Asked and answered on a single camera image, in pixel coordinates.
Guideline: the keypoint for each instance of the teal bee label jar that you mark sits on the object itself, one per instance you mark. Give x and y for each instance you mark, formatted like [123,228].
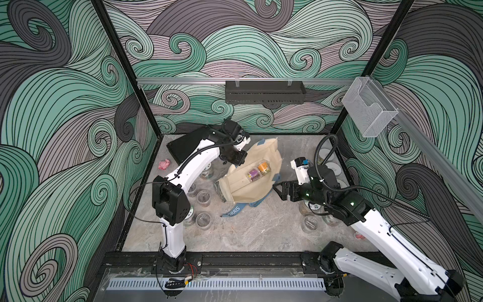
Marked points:
[203,220]

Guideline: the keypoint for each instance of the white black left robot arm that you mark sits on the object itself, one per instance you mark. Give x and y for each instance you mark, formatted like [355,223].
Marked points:
[169,194]

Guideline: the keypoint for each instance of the clear teal rim jar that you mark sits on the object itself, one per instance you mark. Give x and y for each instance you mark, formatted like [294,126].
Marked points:
[331,221]

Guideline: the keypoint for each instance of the black hard case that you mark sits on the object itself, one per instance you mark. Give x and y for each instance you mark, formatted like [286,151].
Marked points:
[182,147]

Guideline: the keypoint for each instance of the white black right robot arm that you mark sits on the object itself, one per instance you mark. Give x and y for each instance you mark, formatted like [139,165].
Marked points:
[412,276]

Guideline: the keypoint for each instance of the teal label seed jar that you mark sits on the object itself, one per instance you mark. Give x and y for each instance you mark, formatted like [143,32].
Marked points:
[207,172]

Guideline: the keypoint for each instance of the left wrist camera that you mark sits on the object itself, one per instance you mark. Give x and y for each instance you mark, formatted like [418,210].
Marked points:
[236,133]

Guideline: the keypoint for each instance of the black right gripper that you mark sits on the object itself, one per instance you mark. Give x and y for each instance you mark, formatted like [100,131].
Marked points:
[293,185]

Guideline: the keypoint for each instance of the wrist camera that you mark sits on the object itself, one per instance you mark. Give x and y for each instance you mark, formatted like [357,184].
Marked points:
[236,133]
[301,165]

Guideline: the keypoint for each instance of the orange label small jar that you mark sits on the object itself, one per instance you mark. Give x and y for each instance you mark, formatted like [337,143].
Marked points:
[264,167]

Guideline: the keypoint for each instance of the teal sunflower lid jar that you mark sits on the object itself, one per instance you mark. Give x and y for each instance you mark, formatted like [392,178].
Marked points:
[307,208]

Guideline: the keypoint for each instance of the purple eggplant label jar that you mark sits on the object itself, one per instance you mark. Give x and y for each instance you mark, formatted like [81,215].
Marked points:
[190,218]

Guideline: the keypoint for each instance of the clear plastic seed jar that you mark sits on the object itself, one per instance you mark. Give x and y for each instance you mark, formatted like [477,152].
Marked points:
[204,198]

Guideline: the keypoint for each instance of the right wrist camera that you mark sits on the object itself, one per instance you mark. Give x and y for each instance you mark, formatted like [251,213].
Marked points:
[301,165]

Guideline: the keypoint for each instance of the purple white label jar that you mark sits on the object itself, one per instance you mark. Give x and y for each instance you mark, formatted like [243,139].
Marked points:
[254,175]

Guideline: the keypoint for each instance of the beige canvas tote bag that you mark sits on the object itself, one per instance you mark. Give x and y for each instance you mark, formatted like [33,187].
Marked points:
[235,189]

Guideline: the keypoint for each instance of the aluminium wall rail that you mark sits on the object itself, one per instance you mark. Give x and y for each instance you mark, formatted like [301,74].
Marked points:
[220,81]

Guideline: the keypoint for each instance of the black perforated wall shelf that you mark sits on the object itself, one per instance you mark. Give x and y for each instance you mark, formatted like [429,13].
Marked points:
[265,93]

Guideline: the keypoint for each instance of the white slotted cable duct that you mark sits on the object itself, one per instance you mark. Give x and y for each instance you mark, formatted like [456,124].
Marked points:
[207,284]

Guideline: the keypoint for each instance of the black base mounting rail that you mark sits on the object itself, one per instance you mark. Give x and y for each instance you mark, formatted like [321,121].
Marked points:
[212,262]

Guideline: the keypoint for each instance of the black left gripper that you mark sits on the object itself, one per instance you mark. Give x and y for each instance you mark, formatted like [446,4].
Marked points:
[241,159]

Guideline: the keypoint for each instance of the green label seed jar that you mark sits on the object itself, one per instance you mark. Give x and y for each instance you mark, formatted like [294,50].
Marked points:
[324,154]

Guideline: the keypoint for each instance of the clear acrylic wall box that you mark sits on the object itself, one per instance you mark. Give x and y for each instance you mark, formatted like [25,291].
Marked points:
[369,106]

